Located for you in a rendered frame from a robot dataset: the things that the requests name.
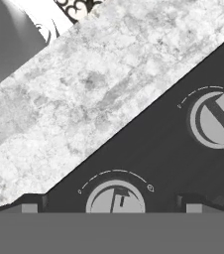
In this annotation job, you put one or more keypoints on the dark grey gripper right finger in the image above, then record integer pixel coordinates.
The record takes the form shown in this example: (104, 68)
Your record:
(183, 200)

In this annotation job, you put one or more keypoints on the black stove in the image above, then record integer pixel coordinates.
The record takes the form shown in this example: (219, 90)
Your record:
(157, 155)

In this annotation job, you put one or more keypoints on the grey stove knob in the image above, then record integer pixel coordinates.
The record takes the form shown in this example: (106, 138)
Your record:
(100, 201)
(213, 132)

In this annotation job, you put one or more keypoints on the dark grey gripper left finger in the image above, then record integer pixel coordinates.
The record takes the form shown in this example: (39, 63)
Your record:
(34, 200)

